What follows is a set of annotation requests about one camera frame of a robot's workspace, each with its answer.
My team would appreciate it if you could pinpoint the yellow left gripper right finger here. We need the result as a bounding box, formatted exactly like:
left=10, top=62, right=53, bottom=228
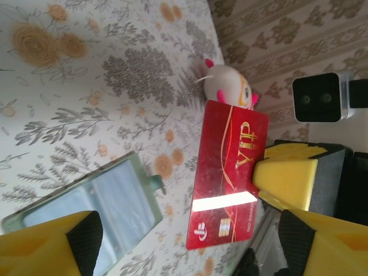
left=278, top=209, right=368, bottom=276

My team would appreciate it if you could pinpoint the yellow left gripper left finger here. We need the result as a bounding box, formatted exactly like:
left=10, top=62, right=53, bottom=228
left=0, top=210, right=104, bottom=276

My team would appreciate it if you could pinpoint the red VIP card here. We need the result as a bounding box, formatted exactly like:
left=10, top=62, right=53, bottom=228
left=185, top=99, right=271, bottom=251

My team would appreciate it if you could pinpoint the green card holder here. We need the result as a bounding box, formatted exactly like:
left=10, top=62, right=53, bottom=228
left=1, top=151, right=168, bottom=276

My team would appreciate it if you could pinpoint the white pink plush doll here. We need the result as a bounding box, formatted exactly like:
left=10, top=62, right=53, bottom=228
left=194, top=56, right=262, bottom=112

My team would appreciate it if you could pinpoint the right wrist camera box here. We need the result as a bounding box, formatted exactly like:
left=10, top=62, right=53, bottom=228
left=291, top=71, right=368, bottom=124

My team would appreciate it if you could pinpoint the aluminium side rail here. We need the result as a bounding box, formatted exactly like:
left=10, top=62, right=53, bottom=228
left=248, top=205, right=288, bottom=276

